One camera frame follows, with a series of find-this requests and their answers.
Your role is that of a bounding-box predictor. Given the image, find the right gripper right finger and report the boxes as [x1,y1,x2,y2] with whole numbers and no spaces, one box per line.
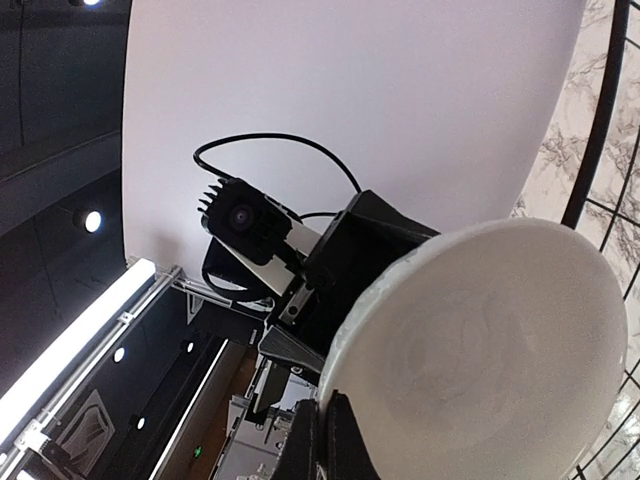
[324,390,380,480]

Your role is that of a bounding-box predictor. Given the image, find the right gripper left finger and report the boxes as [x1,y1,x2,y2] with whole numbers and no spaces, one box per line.
[279,399,318,480]

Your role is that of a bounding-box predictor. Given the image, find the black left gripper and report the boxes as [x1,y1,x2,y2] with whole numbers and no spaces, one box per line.
[258,190,439,374]

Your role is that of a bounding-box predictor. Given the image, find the black wire dish rack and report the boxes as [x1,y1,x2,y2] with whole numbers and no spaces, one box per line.
[574,1,639,479]

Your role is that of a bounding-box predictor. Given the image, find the ceiling light bar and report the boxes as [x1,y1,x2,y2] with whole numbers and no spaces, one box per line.
[1,259,156,440]

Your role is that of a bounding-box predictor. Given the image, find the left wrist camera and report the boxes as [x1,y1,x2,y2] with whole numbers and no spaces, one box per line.
[199,177,320,302]

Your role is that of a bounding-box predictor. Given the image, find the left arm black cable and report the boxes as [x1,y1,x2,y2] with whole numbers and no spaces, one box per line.
[192,131,364,221]

